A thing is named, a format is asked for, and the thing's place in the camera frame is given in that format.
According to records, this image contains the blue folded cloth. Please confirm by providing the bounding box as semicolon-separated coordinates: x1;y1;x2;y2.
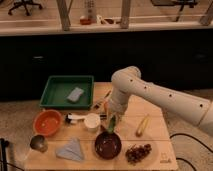
55;138;84;162

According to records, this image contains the blue sponge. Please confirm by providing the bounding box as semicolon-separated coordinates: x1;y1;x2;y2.
67;87;84;102

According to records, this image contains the purple bowl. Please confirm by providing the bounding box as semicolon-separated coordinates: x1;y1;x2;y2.
94;132;122;160

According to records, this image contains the black office chair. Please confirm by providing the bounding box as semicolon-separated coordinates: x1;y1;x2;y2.
8;0;43;16

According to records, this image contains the bunch of dark grapes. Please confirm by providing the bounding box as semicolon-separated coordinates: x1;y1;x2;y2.
125;144;152;164

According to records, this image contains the small dark brush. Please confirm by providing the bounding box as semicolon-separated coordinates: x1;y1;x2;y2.
92;90;111;109

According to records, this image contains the orange fruit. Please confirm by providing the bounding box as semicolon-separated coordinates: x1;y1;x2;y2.
104;102;108;113

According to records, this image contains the black cable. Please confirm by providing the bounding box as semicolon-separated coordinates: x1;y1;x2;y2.
169;132;213;171

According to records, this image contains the black stand at left edge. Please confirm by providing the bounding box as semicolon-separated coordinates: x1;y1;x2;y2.
0;138;24;171

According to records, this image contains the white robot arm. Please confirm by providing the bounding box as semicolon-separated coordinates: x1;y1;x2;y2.
108;66;213;137

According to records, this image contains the white cup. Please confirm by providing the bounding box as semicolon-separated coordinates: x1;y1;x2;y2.
84;113;100;131

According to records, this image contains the black and white brush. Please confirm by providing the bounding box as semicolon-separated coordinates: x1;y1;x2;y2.
64;113;87;126

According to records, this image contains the metal cup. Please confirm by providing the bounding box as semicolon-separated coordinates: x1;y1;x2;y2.
30;135;48;153

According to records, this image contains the orange bowl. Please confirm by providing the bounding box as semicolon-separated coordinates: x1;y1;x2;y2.
33;109;62;137

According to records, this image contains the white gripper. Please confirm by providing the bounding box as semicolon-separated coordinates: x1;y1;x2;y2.
106;96;129;125

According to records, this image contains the green plastic tray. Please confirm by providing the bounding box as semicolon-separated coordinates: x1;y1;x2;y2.
40;75;94;110

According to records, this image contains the red bowl on shelf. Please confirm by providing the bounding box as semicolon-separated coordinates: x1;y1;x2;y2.
80;18;92;25

